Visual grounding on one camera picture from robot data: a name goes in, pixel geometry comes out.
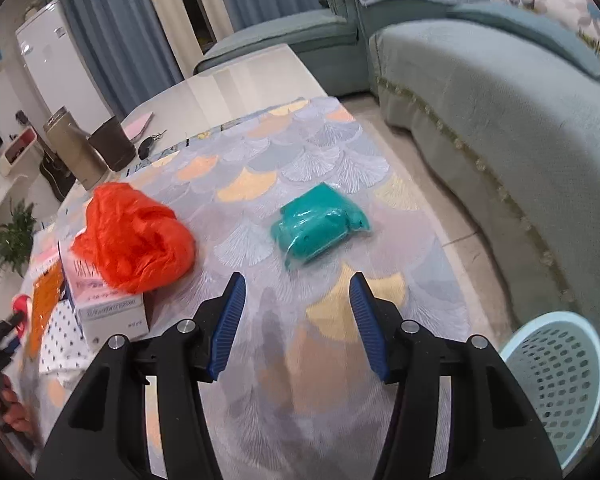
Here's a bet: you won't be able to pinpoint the orange plastic bag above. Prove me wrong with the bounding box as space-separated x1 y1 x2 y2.
71 182 197 295

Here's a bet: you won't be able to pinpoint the cream curtain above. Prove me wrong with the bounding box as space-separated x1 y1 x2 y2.
140 0 233 56

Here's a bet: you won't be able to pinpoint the fan-patterned tablecloth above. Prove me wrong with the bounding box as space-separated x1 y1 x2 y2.
17 96 473 480

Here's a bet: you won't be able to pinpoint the green potted plant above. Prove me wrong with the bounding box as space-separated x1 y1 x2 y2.
0 200 38 276

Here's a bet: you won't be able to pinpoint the orange snack packet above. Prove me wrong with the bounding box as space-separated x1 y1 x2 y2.
27 262 65 358

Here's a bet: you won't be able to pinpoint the teal plastic packet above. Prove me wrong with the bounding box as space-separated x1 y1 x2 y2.
270 183 372 272

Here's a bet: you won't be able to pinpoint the white red desk organizer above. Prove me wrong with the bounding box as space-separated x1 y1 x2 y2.
0 127 38 176

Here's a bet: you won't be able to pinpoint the black acoustic guitar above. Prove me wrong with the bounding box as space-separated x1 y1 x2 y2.
15 110 76 203

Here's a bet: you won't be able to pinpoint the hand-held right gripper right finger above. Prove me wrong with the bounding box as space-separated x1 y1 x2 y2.
349 271 563 480

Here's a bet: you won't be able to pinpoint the small blue pillow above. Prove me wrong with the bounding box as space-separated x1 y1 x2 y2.
450 2 600 86

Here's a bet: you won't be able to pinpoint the pink notebook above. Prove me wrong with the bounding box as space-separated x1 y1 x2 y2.
121 112 154 142

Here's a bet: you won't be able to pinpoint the white refrigerator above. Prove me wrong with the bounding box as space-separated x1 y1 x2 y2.
15 0 121 121

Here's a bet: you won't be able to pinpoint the person's left hand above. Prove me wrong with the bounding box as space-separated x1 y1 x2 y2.
0 385 35 436

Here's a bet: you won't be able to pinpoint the red plastic item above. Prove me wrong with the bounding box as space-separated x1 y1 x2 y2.
11 294 32 333

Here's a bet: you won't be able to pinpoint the white dotted packet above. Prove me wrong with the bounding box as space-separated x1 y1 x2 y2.
39 302 88 373

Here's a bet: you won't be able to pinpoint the black car keys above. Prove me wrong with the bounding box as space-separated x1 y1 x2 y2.
137 130 168 158

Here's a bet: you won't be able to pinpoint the white tissue box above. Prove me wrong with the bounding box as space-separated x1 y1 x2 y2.
58 240 149 346

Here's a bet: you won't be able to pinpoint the olive metal thermos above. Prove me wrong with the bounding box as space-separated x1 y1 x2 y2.
42 106 111 191

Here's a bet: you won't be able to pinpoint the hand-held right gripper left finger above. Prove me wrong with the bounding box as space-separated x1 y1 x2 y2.
35 271 247 480

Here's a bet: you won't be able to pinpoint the light blue perforated basket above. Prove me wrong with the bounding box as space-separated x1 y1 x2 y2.
499 311 600 470

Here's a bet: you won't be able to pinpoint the dark brown cup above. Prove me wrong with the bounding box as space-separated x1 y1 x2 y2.
88 116 137 172

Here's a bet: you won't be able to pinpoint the teal fabric sofa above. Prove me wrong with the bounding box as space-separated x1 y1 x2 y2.
194 0 600 331

